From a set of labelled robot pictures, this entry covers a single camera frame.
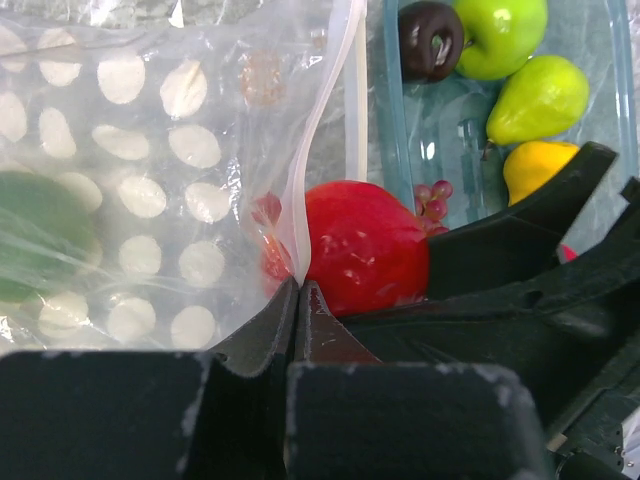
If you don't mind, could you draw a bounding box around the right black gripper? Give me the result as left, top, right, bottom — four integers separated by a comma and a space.
344, 175, 640, 480

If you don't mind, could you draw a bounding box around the red grape bunch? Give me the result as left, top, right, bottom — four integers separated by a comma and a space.
414, 180, 453, 237

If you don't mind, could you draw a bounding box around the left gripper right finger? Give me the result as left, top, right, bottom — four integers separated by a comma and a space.
294, 281, 380, 364

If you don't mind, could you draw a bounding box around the green apple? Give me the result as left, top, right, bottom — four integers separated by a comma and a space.
453, 0, 548, 81

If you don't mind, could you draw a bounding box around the dark green avocado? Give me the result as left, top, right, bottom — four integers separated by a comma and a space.
1, 171, 94, 303

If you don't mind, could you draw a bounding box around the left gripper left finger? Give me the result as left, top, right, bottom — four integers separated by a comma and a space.
210, 278, 299, 375

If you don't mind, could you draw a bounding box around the green pear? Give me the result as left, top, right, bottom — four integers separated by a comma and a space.
486, 55, 590, 146

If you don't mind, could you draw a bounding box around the clear polka dot zip bag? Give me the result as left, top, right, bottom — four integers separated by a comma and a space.
1, 1, 368, 352

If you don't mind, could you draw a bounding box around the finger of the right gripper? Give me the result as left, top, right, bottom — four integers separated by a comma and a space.
426, 142, 617, 300

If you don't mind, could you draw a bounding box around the red apple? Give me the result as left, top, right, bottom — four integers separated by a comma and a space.
261, 179, 432, 318

